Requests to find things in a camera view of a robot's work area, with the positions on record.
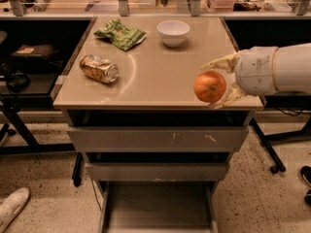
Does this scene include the bottom open grey drawer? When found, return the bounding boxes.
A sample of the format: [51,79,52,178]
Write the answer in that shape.
[98,182,218,233]

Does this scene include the white shoe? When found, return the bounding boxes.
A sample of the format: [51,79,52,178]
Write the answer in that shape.
[0,187,30,233]

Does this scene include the white bowl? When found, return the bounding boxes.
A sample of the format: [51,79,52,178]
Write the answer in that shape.
[156,20,190,48]

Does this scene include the black headphones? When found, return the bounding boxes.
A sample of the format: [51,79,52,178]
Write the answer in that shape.
[0,63,30,92]

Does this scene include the top grey drawer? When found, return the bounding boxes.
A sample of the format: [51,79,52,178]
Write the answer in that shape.
[68,126,249,152]

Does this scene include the black left table frame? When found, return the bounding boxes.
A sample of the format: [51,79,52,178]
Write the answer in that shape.
[0,94,84,188]

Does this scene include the crushed gold soda can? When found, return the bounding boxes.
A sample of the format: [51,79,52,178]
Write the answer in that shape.
[80,54,119,83]

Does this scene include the beige drawer cabinet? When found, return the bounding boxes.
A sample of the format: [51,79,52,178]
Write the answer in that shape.
[52,15,266,233]

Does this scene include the middle grey drawer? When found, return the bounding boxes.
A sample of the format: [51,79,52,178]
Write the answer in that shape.
[85,163,228,182]

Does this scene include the green chip bag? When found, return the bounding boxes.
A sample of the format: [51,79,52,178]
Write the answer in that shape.
[93,18,146,51]

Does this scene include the black table frame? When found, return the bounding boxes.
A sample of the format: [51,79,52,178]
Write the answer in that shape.
[0,94,84,188]
[250,118,311,174]

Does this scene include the orange fruit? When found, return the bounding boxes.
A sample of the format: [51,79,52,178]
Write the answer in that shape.
[193,71,226,103]

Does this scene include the black right table frame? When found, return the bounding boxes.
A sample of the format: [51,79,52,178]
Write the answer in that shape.
[250,118,311,174]

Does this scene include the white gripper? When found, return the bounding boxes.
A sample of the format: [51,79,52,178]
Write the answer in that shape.
[200,47,278,109]

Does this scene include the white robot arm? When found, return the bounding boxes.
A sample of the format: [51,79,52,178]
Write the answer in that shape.
[200,43,311,109]

